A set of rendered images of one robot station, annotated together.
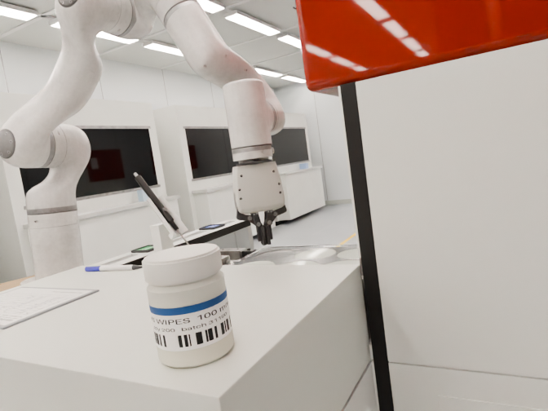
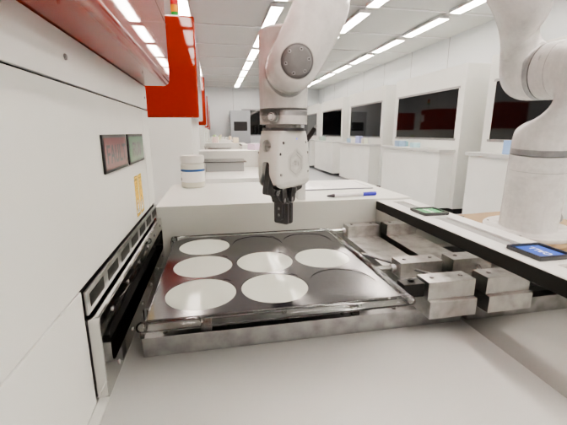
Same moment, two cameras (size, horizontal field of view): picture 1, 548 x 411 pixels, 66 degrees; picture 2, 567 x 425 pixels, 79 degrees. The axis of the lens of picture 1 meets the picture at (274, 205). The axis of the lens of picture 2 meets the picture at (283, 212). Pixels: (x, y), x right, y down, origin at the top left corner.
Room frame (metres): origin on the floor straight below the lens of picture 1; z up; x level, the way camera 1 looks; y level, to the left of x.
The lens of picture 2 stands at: (1.36, -0.38, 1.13)
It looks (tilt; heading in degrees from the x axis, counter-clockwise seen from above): 13 degrees down; 139
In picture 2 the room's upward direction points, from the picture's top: straight up
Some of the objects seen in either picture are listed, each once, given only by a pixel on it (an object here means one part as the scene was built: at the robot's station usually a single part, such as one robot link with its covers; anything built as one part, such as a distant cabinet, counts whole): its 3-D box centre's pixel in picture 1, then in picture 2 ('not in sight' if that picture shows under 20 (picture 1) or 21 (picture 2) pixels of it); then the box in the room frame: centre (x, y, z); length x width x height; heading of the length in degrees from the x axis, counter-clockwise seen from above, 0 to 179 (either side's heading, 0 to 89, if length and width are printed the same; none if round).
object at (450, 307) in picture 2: not in sight; (393, 265); (1.00, 0.21, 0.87); 0.36 x 0.08 x 0.03; 151
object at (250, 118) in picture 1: (248, 114); (283, 69); (0.88, 0.03, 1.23); 0.09 x 0.08 x 0.13; 149
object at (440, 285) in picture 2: (231, 254); (445, 284); (1.14, 0.13, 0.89); 0.08 x 0.03 x 0.03; 61
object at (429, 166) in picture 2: not in sight; (437, 140); (-1.35, 5.18, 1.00); 1.80 x 1.08 x 2.00; 151
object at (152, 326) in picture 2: (325, 247); (286, 313); (1.05, -0.11, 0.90); 0.37 x 0.01 x 0.01; 61
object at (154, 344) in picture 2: not in sight; (314, 325); (1.02, -0.03, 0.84); 0.50 x 0.02 x 0.03; 61
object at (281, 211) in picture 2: (271, 227); (278, 207); (0.88, 0.01, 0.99); 0.03 x 0.03 x 0.07; 12
